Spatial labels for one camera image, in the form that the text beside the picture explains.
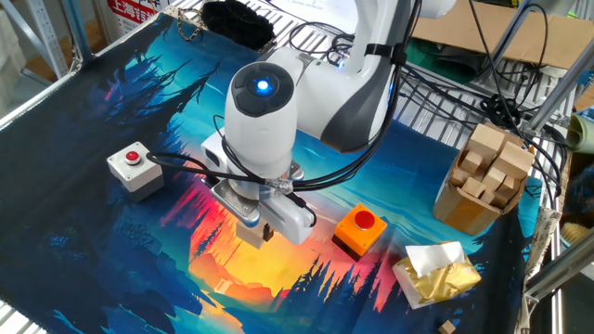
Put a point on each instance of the gold tissue pack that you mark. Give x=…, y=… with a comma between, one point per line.
x=441, y=283

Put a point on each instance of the silver frame tube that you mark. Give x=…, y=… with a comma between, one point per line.
x=566, y=269
x=561, y=88

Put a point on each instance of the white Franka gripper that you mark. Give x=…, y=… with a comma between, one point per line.
x=290, y=220

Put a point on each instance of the small wooden block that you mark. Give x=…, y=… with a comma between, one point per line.
x=471, y=162
x=473, y=187
x=493, y=178
x=508, y=186
x=487, y=197
x=458, y=176

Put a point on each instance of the pale green roll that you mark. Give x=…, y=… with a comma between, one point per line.
x=582, y=134

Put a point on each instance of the white grey push-button box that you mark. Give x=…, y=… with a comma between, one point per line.
x=139, y=178

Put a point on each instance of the open cardboard box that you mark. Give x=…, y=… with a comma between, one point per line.
x=464, y=213

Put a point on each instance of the yellow bristle brush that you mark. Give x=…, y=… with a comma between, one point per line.
x=575, y=232

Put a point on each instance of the white carton red print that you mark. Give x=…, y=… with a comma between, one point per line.
x=134, y=11

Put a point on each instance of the dark green cloth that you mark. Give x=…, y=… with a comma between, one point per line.
x=431, y=60

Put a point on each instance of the orange push-button box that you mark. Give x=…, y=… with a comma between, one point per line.
x=352, y=234

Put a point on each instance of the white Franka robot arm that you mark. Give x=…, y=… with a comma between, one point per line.
x=260, y=134

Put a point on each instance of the light wooden cube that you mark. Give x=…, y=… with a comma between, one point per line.
x=249, y=235

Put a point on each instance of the beige patterned cloth strip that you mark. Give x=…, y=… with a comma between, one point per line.
x=540, y=241

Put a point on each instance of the thin grey pole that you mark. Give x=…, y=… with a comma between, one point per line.
x=508, y=39

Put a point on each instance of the colourful landscape print mat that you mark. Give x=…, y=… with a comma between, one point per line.
x=394, y=185

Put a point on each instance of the tiny wooden cube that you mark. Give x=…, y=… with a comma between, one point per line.
x=447, y=328

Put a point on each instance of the perforated steel angle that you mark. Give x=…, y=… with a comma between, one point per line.
x=46, y=37

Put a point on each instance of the black furry pouch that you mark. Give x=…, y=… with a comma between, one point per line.
x=236, y=23

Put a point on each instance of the large wooden block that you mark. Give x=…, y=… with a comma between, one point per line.
x=512, y=160
x=485, y=139

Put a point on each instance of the flat cardboard sheet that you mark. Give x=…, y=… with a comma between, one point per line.
x=533, y=37

